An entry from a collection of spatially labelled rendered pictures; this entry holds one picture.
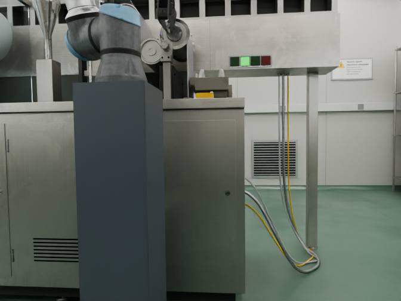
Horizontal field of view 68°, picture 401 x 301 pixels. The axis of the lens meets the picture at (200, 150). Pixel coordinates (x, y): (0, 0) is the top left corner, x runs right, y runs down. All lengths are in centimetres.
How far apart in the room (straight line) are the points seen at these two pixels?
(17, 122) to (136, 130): 78
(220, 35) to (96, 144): 123
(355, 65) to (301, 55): 267
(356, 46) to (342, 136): 118
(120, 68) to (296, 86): 357
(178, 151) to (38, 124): 61
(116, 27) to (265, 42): 114
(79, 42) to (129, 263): 66
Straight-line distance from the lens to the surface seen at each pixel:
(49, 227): 147
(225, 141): 120
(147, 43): 158
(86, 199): 88
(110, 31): 92
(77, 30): 103
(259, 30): 190
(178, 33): 154
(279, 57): 187
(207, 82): 145
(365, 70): 457
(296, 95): 426
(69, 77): 207
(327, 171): 437
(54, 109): 137
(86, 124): 86
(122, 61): 88
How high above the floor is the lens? 75
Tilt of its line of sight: 3 degrees down
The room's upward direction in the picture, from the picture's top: 1 degrees counter-clockwise
